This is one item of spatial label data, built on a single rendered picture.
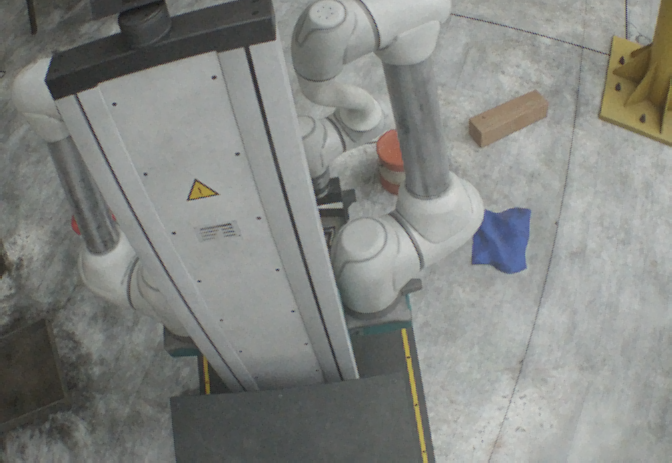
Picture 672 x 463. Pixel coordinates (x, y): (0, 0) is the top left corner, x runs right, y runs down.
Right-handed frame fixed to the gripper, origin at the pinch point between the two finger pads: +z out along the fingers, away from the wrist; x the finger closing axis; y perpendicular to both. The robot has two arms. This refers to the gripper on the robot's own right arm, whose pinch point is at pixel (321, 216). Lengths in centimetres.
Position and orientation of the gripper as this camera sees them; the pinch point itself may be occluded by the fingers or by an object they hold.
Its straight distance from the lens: 199.2
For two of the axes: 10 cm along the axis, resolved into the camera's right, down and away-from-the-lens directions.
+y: 1.3, 8.1, -5.7
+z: 1.0, 5.6, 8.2
